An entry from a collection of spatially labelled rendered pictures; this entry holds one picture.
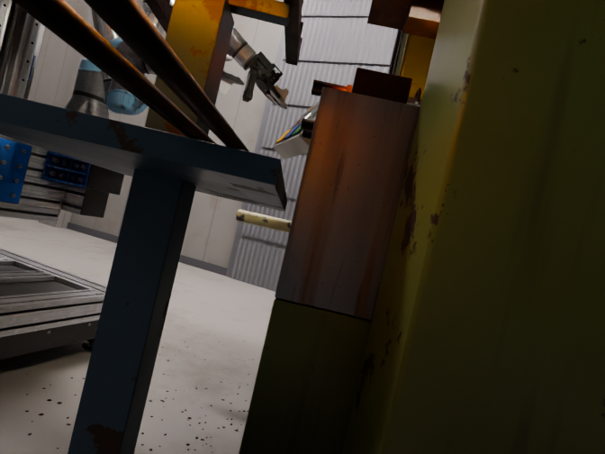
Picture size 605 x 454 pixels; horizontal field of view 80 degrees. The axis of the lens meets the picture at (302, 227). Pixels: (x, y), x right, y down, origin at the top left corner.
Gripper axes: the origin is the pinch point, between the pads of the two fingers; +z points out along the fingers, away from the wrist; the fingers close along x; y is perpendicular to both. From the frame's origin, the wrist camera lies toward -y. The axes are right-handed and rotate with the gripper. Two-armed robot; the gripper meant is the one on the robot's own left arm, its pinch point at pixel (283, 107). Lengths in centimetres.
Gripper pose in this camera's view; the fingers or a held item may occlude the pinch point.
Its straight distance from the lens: 144.5
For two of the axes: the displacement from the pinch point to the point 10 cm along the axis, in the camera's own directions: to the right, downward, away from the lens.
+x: -3.7, -0.7, 9.3
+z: 6.7, 6.7, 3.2
